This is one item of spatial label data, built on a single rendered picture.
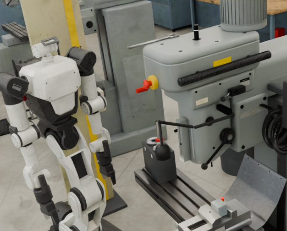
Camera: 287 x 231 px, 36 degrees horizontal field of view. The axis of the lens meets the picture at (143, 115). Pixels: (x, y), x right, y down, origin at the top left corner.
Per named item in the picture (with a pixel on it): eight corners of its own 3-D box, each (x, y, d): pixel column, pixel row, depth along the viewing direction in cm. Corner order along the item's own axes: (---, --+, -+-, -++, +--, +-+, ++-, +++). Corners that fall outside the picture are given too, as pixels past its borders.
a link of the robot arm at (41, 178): (31, 195, 235) (24, 176, 232) (48, 185, 242) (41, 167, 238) (41, 199, 227) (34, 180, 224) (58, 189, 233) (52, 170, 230)
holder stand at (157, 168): (158, 184, 256) (155, 155, 248) (145, 167, 275) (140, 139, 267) (177, 178, 260) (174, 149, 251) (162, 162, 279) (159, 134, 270)
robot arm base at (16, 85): (-9, 94, 217) (-8, 71, 214) (15, 93, 226) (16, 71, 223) (4, 100, 206) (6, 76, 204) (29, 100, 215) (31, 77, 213)
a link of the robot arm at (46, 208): (36, 212, 240) (30, 194, 237) (51, 204, 246) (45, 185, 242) (47, 218, 231) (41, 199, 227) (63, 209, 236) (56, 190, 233)
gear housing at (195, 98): (192, 112, 181) (190, 90, 177) (163, 95, 201) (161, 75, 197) (256, 90, 194) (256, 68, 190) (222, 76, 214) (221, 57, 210)
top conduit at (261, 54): (182, 88, 169) (181, 79, 168) (176, 85, 173) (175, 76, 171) (272, 58, 186) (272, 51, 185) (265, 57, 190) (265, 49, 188)
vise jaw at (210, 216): (212, 228, 206) (212, 221, 205) (197, 214, 217) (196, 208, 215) (223, 223, 209) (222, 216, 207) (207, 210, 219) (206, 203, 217)
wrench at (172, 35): (129, 50, 183) (129, 47, 182) (125, 48, 186) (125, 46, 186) (179, 36, 192) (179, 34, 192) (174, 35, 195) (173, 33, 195)
